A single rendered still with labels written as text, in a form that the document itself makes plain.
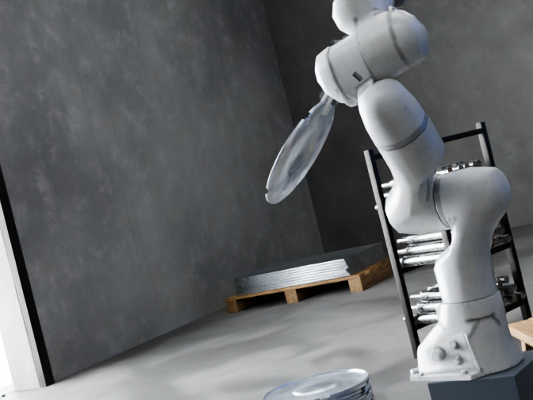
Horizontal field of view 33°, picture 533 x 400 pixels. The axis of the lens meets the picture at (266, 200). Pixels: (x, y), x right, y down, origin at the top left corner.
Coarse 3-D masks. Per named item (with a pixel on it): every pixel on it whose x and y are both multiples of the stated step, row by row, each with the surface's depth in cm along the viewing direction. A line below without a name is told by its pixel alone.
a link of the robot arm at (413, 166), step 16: (432, 128) 168; (416, 144) 165; (432, 144) 167; (400, 160) 167; (416, 160) 167; (432, 160) 168; (400, 176) 171; (416, 176) 169; (432, 176) 178; (400, 192) 175; (416, 192) 172; (432, 192) 175; (400, 208) 178; (416, 208) 175; (432, 208) 175; (400, 224) 180; (416, 224) 178; (432, 224) 177
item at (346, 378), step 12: (324, 372) 259; (336, 372) 257; (348, 372) 253; (360, 372) 250; (288, 384) 257; (300, 384) 253; (312, 384) 247; (324, 384) 244; (336, 384) 242; (348, 384) 240; (360, 384) 236; (264, 396) 247; (276, 396) 246; (288, 396) 243; (300, 396) 240; (312, 396) 236
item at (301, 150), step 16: (320, 112) 217; (304, 128) 213; (320, 128) 225; (288, 144) 209; (304, 144) 222; (320, 144) 233; (288, 160) 216; (304, 160) 229; (272, 176) 212; (288, 176) 223; (272, 192) 219; (288, 192) 231
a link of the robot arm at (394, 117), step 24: (336, 48) 168; (336, 72) 167; (360, 72) 165; (336, 96) 169; (360, 96) 166; (384, 96) 161; (408, 96) 164; (384, 120) 162; (408, 120) 163; (384, 144) 166
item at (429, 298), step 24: (456, 168) 385; (384, 216) 402; (504, 216) 404; (408, 240) 406; (432, 240) 396; (504, 240) 399; (408, 264) 402; (432, 288) 409; (504, 288) 395; (408, 312) 403; (432, 312) 399; (528, 312) 404
